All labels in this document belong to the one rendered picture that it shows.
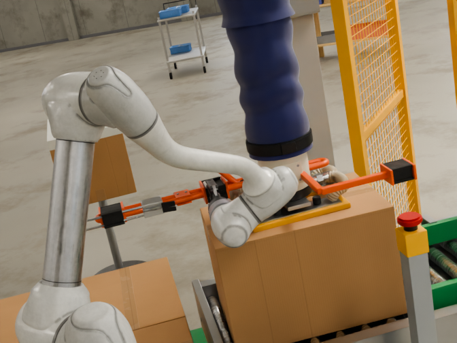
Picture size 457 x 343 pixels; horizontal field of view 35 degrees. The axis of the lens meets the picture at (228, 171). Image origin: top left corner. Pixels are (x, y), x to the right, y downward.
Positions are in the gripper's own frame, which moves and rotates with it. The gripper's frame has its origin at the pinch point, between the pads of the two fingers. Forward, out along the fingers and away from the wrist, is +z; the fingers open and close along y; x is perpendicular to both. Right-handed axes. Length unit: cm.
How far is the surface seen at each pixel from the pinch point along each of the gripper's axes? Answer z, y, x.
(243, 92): -2.1, -30.9, 16.9
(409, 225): -54, 4, 46
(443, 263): 5, 54, 83
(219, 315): 10, 53, -5
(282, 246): -20.4, 17.0, 17.0
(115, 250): 184, 90, -44
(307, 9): 88, -40, 70
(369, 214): -22, 13, 47
